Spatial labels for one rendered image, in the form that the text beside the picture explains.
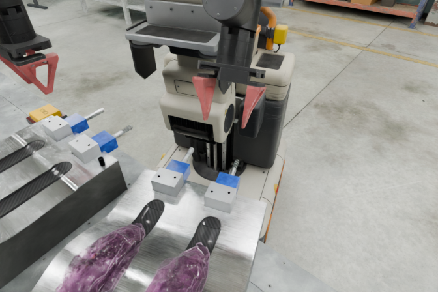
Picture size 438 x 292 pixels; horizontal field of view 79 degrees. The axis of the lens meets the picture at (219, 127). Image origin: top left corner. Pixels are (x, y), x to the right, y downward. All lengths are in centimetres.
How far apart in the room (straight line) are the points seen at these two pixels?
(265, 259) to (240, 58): 34
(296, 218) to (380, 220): 44
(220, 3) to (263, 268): 42
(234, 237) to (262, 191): 82
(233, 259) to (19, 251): 34
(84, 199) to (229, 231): 28
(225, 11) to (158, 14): 44
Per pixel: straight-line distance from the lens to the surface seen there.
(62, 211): 56
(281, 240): 148
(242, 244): 47
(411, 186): 201
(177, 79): 87
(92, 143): 59
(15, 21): 58
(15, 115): 101
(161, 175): 53
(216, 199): 48
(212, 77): 47
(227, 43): 43
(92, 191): 57
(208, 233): 48
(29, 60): 56
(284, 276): 52
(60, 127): 66
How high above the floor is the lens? 127
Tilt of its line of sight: 38 degrees down
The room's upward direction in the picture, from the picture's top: straight up
